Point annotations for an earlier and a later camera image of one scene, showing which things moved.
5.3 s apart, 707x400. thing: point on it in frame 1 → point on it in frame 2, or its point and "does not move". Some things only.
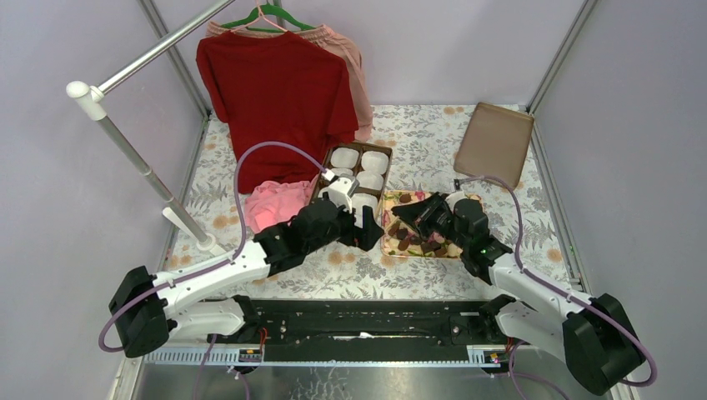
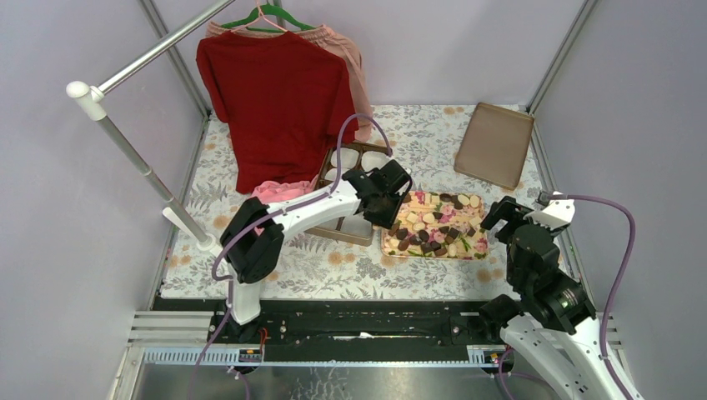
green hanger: (272, 10) does not move
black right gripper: (420, 213) → (503, 210)
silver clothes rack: (93, 98) does not move
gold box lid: (494, 143) does not move
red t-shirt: (275, 86) does not move
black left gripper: (364, 237) → (384, 219)
